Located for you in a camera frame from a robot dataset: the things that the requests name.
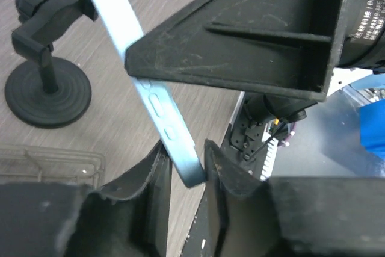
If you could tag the white slotted cable duct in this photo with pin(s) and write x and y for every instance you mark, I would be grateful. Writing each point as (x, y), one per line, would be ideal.
(270, 158)

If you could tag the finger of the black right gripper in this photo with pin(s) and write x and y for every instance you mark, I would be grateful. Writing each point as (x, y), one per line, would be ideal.
(287, 48)

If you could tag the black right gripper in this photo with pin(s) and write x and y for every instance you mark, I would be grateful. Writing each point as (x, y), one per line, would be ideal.
(363, 35)

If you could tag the phone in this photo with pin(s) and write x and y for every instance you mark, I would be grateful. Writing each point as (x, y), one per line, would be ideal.
(124, 29)

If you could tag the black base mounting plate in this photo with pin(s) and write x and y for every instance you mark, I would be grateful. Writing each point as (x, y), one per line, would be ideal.
(243, 145)

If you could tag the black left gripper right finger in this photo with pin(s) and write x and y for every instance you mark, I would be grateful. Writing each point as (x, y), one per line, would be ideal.
(241, 214)

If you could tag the black phone stand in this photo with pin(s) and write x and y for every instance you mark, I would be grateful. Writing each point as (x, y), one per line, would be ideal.
(47, 91)

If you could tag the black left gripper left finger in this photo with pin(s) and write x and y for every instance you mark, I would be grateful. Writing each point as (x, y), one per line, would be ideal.
(129, 216)

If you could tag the grey wire dish rack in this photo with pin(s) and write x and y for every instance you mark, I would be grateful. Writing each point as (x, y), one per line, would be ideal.
(21, 163)

